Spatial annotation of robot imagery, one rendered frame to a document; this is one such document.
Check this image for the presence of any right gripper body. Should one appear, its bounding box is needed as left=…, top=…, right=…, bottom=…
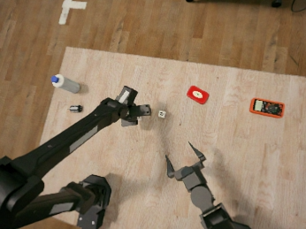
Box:
left=168, top=156, right=208, bottom=187

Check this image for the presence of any white bottle with blue cap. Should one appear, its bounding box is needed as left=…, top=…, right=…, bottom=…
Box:
left=51, top=74, right=80, bottom=94

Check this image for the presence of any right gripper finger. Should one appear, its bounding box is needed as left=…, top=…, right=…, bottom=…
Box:
left=165, top=155, right=175, bottom=175
left=188, top=142, right=204, bottom=159

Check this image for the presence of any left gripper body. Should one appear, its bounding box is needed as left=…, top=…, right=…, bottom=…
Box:
left=121, top=119, right=137, bottom=126

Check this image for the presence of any orange pocket multimeter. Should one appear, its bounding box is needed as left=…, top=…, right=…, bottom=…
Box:
left=249, top=98, right=285, bottom=118

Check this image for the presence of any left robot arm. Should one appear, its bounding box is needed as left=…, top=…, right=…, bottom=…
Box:
left=0, top=86, right=151, bottom=229

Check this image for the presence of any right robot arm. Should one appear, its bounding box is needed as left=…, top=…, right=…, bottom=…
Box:
left=180, top=166, right=234, bottom=229

